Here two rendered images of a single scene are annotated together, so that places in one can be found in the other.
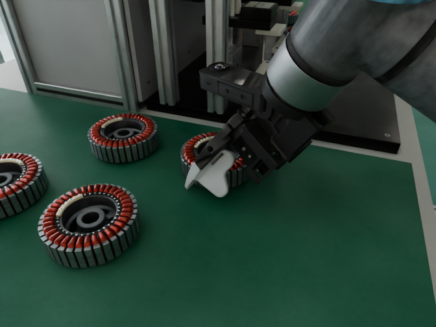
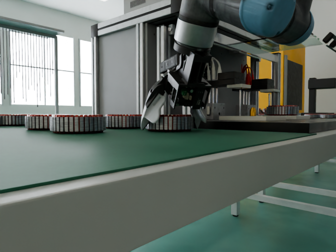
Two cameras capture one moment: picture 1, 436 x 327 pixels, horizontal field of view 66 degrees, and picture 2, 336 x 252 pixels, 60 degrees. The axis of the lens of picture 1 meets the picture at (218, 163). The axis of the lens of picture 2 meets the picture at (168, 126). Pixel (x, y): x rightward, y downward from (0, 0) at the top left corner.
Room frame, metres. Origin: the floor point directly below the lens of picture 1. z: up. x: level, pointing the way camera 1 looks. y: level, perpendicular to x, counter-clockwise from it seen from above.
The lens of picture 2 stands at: (-0.21, -0.25, 0.79)
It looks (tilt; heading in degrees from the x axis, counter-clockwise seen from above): 2 degrees down; 22
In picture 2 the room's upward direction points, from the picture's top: straight up
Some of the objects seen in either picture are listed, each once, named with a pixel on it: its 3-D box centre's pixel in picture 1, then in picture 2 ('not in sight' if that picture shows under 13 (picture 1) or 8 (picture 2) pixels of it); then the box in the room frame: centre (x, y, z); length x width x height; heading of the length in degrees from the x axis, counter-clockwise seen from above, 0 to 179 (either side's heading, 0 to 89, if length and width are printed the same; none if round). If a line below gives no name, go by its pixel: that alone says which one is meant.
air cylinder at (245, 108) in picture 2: (254, 32); (246, 111); (1.00, -0.10, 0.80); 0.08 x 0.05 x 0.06; 160
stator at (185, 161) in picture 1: (217, 158); (169, 122); (0.42, 0.00, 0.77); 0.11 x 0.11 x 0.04
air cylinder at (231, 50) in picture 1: (227, 60); (213, 111); (0.77, -0.02, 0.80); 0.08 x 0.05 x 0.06; 160
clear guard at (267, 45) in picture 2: not in sight; (288, 49); (1.01, -0.26, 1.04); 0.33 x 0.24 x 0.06; 70
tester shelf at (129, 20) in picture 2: not in sight; (193, 39); (0.94, 0.10, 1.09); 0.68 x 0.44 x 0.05; 160
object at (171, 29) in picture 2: not in sight; (223, 46); (0.89, -0.03, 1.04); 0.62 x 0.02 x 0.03; 160
